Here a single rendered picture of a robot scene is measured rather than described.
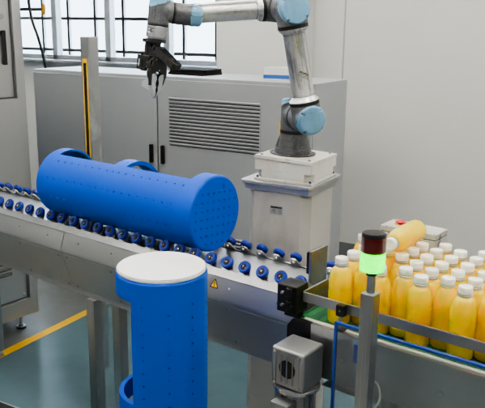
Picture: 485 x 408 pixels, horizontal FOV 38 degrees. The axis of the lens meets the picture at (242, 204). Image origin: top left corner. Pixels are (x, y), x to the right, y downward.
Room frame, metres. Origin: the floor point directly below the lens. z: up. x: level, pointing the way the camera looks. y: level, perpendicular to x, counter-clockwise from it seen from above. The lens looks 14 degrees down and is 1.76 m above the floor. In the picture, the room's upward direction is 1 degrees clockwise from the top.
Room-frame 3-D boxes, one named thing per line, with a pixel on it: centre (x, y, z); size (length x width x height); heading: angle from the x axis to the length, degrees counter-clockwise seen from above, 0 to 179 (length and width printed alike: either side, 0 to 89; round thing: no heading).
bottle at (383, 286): (1.90, -0.39, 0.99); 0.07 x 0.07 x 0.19
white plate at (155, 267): (2.07, 0.25, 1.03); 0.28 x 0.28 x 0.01
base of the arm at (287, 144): (2.88, -0.21, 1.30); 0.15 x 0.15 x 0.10
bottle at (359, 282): (1.96, -0.37, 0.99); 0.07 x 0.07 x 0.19
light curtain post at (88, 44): (3.39, 0.73, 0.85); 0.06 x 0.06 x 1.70; 52
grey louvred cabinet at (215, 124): (4.71, 0.43, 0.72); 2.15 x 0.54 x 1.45; 61
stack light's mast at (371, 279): (1.69, -0.33, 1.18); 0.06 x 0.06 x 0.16
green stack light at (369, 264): (1.69, -0.33, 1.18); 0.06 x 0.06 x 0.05
